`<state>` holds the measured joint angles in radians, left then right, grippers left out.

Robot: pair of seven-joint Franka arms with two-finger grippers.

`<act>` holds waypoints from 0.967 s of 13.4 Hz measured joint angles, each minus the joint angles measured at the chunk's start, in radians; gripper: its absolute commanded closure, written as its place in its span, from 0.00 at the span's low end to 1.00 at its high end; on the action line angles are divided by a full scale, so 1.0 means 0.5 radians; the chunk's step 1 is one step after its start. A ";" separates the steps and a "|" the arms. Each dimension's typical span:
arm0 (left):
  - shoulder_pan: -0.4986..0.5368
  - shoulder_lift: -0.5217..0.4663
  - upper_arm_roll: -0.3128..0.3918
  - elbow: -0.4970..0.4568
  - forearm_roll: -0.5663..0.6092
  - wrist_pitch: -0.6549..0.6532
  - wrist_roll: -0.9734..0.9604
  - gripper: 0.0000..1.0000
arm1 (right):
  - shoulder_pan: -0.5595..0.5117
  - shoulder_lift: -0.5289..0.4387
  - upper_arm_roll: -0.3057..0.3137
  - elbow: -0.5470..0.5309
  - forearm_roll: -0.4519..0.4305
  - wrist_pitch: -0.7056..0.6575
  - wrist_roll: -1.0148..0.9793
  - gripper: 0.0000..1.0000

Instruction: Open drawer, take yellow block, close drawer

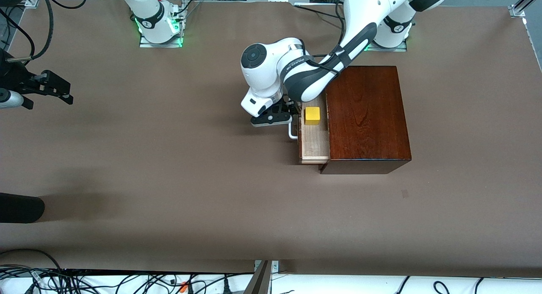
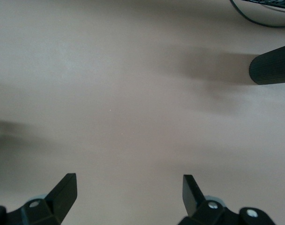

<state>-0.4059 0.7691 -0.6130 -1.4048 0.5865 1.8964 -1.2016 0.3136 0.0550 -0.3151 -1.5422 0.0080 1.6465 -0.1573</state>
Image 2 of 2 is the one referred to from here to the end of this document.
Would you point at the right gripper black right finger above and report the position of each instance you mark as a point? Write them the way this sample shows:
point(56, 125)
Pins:
point(203, 211)

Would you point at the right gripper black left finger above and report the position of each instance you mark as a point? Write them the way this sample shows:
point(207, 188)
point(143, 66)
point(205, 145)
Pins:
point(44, 211)

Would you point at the black ribbed cylinder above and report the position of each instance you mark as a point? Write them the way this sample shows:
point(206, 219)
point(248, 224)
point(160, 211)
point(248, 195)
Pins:
point(273, 68)

